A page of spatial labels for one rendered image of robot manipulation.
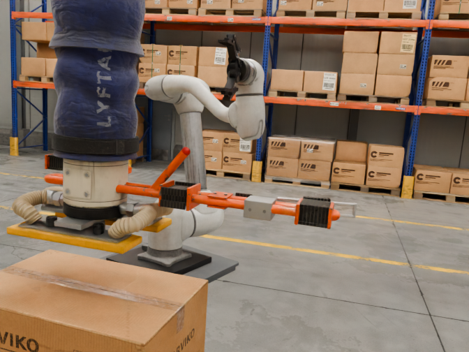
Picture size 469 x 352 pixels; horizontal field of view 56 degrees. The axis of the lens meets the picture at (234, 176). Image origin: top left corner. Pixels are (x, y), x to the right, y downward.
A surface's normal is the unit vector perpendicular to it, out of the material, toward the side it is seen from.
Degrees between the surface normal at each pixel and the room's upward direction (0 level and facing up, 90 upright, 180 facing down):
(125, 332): 0
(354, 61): 90
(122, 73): 69
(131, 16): 93
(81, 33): 78
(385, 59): 89
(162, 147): 90
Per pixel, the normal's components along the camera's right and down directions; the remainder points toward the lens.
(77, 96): -0.03, -0.08
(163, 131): -0.25, 0.14
